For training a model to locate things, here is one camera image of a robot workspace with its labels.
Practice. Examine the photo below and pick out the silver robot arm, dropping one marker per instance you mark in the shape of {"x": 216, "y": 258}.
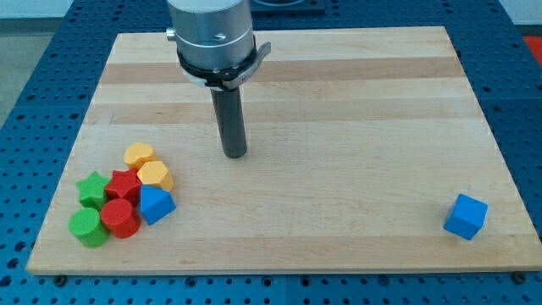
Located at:
{"x": 215, "y": 42}

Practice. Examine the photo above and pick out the red cylinder block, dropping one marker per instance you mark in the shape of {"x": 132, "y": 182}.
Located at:
{"x": 120, "y": 218}

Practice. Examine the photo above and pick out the wooden board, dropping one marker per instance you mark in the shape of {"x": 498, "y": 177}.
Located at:
{"x": 359, "y": 142}

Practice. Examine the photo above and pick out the yellow hexagon block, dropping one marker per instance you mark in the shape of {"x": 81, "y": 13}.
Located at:
{"x": 156, "y": 173}

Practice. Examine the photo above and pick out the blue triangular prism block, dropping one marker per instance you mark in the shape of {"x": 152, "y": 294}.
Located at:
{"x": 155, "y": 204}

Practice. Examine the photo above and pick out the green cylinder block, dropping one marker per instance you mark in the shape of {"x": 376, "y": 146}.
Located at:
{"x": 86, "y": 226}

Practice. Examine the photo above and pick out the red star block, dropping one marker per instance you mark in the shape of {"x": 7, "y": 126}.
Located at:
{"x": 125, "y": 185}

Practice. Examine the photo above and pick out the green star block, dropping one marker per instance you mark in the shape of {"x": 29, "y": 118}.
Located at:
{"x": 92, "y": 191}

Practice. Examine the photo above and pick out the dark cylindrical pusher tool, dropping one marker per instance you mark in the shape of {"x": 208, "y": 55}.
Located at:
{"x": 230, "y": 120}

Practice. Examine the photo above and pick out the blue cube block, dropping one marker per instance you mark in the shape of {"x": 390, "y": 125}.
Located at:
{"x": 467, "y": 217}

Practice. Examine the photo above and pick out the yellow heart block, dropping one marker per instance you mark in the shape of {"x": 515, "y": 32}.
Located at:
{"x": 139, "y": 153}

